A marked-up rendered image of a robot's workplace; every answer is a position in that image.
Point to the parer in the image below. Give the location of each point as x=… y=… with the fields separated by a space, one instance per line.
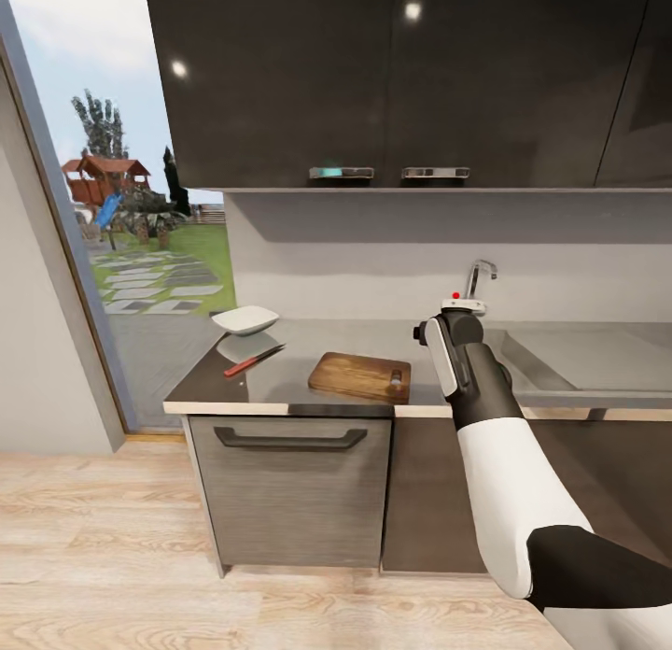
x=236 y=369

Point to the cabinet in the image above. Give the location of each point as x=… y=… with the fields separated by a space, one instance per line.
x=391 y=95
x=638 y=152

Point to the drop in sink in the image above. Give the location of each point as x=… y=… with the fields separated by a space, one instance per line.
x=577 y=362

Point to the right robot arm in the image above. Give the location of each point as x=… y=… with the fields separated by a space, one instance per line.
x=533 y=538

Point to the cutting board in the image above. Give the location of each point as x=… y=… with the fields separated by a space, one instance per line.
x=361 y=376

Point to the bowl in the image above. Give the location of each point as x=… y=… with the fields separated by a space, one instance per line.
x=246 y=321

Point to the fixed window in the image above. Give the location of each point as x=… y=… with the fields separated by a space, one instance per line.
x=151 y=261

